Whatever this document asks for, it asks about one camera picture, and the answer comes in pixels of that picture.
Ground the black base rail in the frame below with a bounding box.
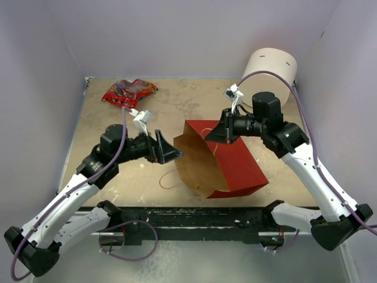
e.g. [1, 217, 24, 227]
[105, 206, 295, 246]

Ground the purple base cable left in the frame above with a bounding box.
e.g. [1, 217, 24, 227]
[98, 219, 160, 262]

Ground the large red snack bag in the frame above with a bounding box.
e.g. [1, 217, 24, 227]
[101, 78, 158, 109]

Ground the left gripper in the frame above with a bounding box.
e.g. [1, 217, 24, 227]
[115, 129, 183, 164]

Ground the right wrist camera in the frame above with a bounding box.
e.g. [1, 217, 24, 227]
[224, 84, 244, 114]

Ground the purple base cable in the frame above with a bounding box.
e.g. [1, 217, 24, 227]
[263, 228, 300, 254]
[98, 219, 160, 262]

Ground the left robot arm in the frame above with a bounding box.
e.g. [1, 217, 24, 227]
[4, 124, 183, 281]

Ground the cream cylindrical container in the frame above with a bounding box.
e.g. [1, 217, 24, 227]
[239, 48, 297, 107]

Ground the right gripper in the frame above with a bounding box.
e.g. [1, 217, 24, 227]
[206, 107, 267, 144]

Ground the red paper bag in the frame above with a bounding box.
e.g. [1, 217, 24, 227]
[173, 120, 269, 199]

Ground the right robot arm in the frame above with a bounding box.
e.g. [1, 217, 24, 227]
[204, 89, 373, 251]

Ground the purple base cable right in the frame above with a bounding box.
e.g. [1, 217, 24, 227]
[263, 228, 300, 254]

